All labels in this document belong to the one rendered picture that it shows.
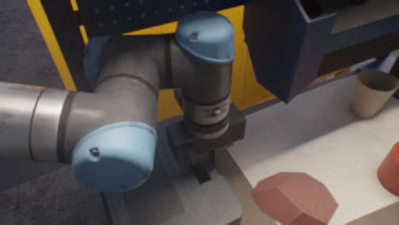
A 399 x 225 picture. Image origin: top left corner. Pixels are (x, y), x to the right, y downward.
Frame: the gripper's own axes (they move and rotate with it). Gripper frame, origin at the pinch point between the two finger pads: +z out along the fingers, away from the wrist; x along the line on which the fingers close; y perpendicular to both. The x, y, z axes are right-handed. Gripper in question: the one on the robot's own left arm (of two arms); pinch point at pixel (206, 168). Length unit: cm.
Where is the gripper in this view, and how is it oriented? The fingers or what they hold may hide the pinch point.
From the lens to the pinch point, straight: 60.6
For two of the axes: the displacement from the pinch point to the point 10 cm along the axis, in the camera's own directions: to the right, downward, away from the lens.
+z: 0.2, 7.1, 7.0
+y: 4.2, 6.3, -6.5
